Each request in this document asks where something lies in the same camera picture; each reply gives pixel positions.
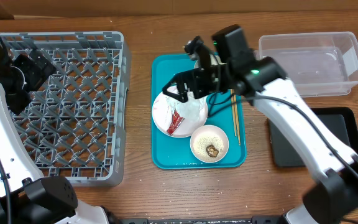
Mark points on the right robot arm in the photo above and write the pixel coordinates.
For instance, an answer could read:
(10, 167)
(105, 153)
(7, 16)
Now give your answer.
(264, 84)

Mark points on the black waste tray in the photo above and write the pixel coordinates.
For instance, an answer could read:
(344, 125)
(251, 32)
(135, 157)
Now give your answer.
(339, 120)

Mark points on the brown food scrap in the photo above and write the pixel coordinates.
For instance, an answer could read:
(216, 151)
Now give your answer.
(212, 151)

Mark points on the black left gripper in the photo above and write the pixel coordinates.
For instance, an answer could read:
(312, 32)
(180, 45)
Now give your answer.
(38, 76)

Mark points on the white napkin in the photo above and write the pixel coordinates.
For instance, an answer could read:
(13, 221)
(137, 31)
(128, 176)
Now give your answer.
(192, 110)

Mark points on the grey dishwasher rack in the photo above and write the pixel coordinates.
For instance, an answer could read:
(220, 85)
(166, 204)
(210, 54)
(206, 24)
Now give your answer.
(74, 124)

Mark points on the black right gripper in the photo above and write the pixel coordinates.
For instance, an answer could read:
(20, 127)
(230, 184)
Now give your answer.
(182, 96)

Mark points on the clear plastic bin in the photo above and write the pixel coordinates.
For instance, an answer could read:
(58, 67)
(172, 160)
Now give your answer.
(319, 63)

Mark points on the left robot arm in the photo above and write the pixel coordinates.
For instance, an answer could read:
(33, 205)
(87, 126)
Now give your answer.
(26, 195)

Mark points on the teal plastic tray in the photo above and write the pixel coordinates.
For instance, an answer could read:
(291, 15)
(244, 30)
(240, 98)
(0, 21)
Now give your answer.
(169, 152)

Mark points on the red snack wrapper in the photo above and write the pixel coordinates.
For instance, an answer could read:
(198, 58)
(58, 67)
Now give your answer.
(175, 122)

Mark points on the white round plate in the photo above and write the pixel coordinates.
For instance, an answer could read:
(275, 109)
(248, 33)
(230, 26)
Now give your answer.
(162, 117)

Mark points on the pink small bowl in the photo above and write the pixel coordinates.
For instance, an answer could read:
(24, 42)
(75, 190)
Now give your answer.
(205, 136)

